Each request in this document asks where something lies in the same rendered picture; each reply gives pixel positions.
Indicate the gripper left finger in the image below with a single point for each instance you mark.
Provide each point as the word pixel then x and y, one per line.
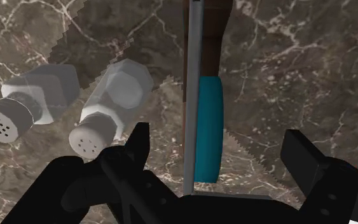
pixel 73 192

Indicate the glass shaker with dark filling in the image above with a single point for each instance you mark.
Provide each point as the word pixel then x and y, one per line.
pixel 11 119

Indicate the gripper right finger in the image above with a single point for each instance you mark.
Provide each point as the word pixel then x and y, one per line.
pixel 336 192

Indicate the teal brown grey kitchen tool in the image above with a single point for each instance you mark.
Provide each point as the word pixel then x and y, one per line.
pixel 209 130

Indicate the glass shaker with pale filling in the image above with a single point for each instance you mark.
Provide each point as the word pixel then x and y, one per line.
pixel 116 93

